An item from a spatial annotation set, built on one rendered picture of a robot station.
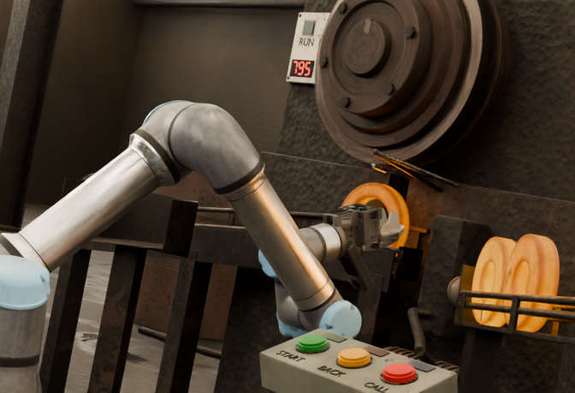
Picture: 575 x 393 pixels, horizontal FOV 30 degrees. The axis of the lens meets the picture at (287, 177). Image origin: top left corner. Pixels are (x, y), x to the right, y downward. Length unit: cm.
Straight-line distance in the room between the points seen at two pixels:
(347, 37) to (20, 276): 99
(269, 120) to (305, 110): 906
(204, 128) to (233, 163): 7
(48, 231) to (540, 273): 79
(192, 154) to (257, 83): 1030
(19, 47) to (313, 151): 653
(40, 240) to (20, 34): 732
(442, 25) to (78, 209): 86
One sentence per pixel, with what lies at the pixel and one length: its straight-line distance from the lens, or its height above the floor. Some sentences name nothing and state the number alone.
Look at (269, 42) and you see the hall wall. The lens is 1204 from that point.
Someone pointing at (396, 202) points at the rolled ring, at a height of 81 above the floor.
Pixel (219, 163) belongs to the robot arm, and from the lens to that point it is 174.
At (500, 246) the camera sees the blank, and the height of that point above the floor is 77.
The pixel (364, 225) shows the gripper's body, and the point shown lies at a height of 75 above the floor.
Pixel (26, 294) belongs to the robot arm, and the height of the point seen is 57.
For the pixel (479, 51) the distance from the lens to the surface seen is 220.
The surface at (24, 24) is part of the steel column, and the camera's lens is 906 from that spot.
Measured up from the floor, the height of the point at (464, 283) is 69.
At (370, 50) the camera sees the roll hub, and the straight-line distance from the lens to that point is 226.
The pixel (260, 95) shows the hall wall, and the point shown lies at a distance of 1197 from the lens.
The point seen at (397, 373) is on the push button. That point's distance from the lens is 129.
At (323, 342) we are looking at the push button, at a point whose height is 61.
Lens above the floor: 80
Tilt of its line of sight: level
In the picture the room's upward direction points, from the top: 11 degrees clockwise
